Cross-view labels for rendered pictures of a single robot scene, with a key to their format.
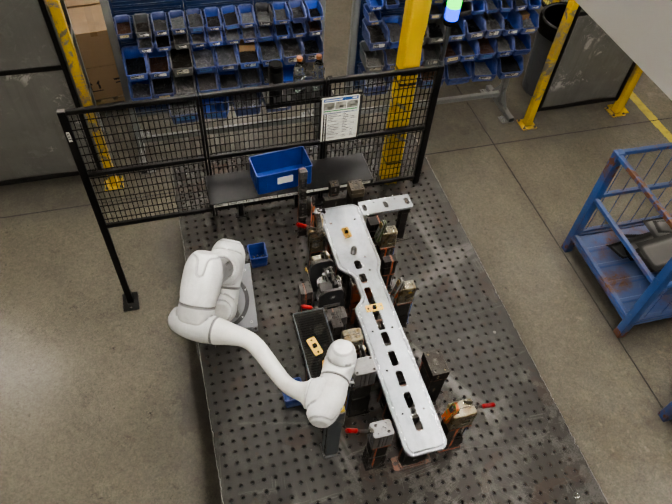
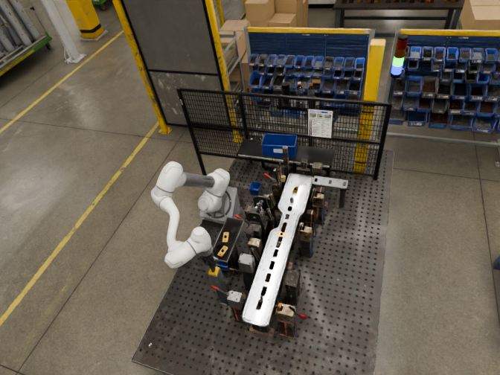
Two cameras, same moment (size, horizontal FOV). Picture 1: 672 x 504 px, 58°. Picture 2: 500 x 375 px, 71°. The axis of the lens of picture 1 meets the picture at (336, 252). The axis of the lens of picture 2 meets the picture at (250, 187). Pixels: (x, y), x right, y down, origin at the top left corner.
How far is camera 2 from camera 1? 1.25 m
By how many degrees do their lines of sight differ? 30
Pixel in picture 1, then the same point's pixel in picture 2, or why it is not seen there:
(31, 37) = (206, 57)
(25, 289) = not seen: hidden behind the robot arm
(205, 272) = (167, 172)
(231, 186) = (252, 147)
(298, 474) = (202, 303)
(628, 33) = not seen: outside the picture
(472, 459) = (297, 350)
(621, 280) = not seen: outside the picture
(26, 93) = (202, 85)
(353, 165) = (325, 155)
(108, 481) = (155, 272)
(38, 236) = (193, 154)
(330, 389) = (179, 248)
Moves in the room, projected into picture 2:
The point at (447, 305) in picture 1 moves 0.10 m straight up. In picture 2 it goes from (344, 257) to (345, 250)
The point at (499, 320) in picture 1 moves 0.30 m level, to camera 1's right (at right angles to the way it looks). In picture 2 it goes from (373, 280) to (414, 301)
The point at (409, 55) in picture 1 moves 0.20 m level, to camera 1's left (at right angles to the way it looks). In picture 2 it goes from (367, 93) to (344, 86)
